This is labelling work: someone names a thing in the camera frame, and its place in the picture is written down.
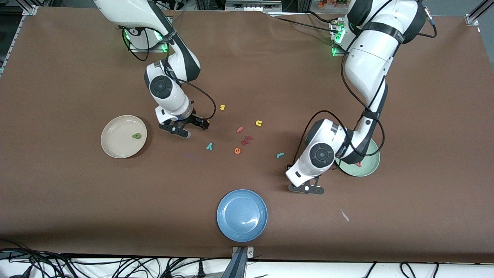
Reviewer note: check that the aluminium frame rail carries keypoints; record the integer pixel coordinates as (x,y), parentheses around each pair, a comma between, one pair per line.
(471,18)
(17,36)

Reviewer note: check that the dark red foam letter k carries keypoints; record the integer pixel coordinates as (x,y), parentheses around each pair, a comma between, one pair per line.
(245,141)

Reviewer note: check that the orange flower decoration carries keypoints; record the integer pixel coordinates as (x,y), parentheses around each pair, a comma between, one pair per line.
(328,4)

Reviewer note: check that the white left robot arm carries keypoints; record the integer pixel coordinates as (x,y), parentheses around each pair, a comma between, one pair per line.
(370,58)

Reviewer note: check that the brown table mat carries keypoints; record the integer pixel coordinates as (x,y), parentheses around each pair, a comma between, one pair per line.
(424,193)

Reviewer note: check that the light green plate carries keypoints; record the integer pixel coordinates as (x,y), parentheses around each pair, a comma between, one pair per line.
(370,166)

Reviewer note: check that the blue plate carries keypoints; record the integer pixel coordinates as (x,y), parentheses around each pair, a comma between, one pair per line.
(242,215)

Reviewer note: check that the black power plug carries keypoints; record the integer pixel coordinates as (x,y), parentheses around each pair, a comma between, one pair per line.
(200,270)

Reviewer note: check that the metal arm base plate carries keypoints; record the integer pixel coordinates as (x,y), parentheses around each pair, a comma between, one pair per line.
(166,44)
(334,53)

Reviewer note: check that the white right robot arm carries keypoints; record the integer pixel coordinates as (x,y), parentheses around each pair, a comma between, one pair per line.
(127,11)

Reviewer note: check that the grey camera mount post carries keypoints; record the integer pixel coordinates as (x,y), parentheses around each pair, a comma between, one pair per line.
(240,266)

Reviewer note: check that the beige plate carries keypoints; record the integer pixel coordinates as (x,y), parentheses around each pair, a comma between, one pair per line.
(119,144)

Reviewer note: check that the green foam letter d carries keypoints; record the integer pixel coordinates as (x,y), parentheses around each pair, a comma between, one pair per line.
(136,136)

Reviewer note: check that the silver metal box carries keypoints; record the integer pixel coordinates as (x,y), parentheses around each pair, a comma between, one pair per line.
(251,5)

